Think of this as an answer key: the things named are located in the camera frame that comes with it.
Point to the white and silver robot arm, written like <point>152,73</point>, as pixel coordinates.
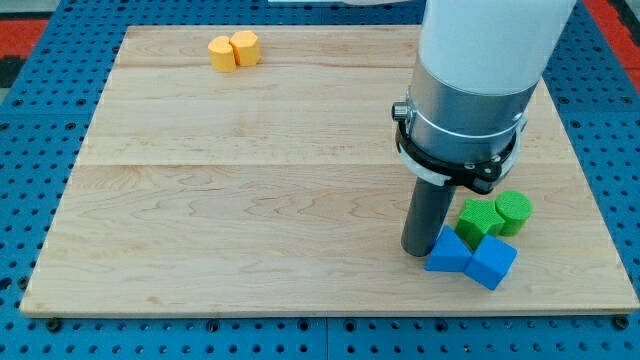
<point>478,63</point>

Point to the yellow heart block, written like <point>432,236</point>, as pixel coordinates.
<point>221,54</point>

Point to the yellow hexagon block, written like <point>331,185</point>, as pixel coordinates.
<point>246,48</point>

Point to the light wooden board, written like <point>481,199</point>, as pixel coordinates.
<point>277,191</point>

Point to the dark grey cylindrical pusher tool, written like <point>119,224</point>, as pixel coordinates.
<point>425,218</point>

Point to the blue trapezoid block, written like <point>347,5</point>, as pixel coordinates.
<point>450,253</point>

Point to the green star block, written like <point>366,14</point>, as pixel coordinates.
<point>477,219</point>

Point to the blue cube block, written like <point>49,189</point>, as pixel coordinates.
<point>491,262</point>

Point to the green cylinder block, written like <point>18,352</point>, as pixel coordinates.
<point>515,208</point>

